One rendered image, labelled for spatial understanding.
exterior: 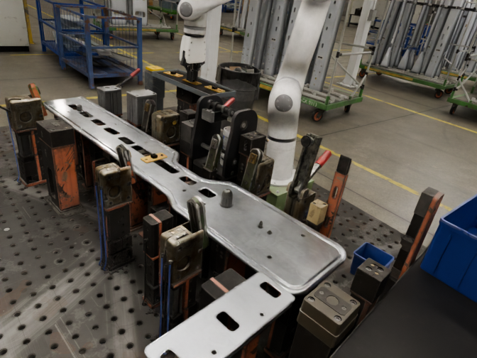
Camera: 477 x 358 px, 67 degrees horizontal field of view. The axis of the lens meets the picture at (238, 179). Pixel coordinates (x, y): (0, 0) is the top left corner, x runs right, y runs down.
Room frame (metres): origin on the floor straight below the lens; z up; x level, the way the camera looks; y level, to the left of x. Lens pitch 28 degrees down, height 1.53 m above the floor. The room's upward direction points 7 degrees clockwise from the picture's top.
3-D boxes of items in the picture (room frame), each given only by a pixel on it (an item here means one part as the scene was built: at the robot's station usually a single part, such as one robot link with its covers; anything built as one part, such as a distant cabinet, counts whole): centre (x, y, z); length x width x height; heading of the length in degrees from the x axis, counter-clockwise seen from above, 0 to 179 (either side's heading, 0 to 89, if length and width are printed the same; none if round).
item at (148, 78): (1.63, 0.43, 0.92); 0.08 x 0.08 x 0.44; 49
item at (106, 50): (5.63, 2.35, 0.47); 1.20 x 0.80 x 0.95; 44
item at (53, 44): (6.70, 3.26, 0.48); 1.20 x 0.80 x 0.95; 42
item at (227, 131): (1.15, 0.07, 0.94); 0.18 x 0.13 x 0.49; 49
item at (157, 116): (1.28, 0.30, 0.89); 0.13 x 0.11 x 0.38; 139
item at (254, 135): (1.07, -0.03, 0.91); 0.07 x 0.05 x 0.42; 139
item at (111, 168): (0.89, 0.35, 0.87); 0.12 x 0.09 x 0.35; 139
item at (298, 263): (1.07, 0.30, 1.00); 1.38 x 0.22 x 0.02; 49
